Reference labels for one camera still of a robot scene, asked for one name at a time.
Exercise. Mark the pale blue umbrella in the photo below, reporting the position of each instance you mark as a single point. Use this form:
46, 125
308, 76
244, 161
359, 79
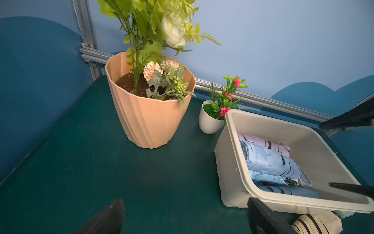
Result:
266, 161

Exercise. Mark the mint umbrella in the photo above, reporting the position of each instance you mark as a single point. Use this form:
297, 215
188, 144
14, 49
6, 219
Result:
343, 214

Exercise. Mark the aluminium frame left post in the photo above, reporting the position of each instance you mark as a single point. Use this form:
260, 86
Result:
86, 38

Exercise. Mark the blue-grey umbrella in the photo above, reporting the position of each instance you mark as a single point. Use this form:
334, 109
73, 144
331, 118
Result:
281, 185

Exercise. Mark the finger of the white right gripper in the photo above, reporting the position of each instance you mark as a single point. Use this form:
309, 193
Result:
362, 115

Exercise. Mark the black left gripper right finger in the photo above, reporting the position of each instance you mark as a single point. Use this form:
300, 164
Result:
262, 220

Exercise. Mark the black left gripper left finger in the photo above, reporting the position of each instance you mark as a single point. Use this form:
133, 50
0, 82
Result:
108, 221

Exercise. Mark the beige plastic storage box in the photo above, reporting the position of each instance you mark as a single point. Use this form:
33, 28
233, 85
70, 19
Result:
312, 163

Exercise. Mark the small pink flower pot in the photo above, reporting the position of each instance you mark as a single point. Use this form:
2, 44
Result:
212, 116

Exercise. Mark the tan umbrella with black strap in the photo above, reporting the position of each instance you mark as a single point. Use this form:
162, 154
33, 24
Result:
322, 223

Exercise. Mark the tan pot with white flowers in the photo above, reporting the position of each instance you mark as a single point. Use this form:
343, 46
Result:
151, 91

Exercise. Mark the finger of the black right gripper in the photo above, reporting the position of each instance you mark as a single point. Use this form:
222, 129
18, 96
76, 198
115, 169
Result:
367, 191

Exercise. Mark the lilac umbrella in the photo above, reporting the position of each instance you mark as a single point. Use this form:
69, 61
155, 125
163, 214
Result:
282, 149

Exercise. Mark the aluminium frame back bar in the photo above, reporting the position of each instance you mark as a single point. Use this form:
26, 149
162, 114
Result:
102, 58

